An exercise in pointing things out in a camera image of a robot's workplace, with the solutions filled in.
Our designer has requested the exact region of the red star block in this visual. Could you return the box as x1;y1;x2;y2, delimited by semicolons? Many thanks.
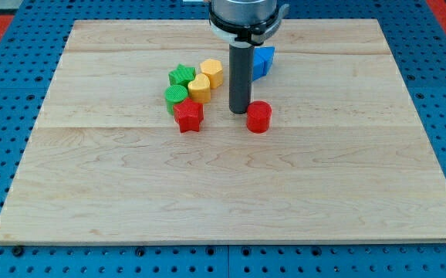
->
173;98;204;133

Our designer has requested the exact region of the green star block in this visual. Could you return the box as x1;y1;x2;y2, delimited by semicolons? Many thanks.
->
168;64;196;88

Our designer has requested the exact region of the red cylinder block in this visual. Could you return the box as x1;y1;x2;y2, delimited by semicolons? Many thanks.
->
246;100;272;134

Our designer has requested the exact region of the yellow heart block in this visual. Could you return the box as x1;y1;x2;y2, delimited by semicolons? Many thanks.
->
188;73;211;103

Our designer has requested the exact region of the green cylinder block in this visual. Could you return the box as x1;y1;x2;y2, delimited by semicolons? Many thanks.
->
164;85;188;115

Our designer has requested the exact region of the yellow hexagon block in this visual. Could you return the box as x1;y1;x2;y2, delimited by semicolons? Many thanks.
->
200;59;224;89

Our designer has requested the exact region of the blue cube block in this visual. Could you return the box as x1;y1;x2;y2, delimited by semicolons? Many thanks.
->
252;53;265;81

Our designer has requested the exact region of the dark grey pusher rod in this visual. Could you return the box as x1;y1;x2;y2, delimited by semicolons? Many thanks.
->
228;45;254;114

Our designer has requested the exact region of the blue triangle block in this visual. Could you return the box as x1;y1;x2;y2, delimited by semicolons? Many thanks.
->
254;46;275;76

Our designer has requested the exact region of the wooden board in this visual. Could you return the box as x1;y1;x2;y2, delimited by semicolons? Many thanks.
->
0;19;446;246

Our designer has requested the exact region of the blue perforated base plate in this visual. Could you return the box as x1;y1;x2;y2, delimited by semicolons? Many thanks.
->
0;1;446;277

